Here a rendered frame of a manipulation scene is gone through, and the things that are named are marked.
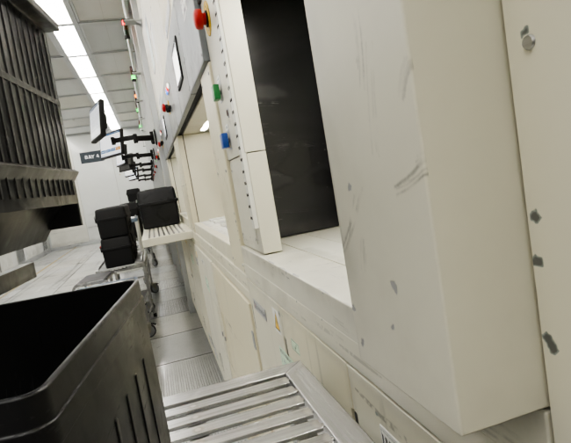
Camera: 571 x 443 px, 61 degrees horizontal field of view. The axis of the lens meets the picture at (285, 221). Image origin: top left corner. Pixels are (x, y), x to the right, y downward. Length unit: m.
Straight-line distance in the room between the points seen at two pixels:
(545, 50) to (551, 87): 0.02
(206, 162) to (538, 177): 2.23
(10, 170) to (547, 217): 0.30
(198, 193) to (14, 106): 2.07
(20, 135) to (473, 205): 0.29
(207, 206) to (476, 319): 2.21
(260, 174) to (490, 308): 0.69
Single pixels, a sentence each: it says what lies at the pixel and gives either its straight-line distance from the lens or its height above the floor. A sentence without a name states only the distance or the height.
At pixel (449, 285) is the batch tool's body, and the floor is 0.95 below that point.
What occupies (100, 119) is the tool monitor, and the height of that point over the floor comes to 1.63.
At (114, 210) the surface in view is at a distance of 4.45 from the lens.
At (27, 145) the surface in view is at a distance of 0.39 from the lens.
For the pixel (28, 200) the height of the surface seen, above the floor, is 1.02.
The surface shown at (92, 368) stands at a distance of 0.33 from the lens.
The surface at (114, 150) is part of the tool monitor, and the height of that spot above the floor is 1.56.
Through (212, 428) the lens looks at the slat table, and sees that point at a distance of 0.56.
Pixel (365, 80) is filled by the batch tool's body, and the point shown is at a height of 1.05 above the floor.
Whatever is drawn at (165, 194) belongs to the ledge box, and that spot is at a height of 1.01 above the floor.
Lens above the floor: 1.01
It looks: 5 degrees down
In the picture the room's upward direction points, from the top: 10 degrees counter-clockwise
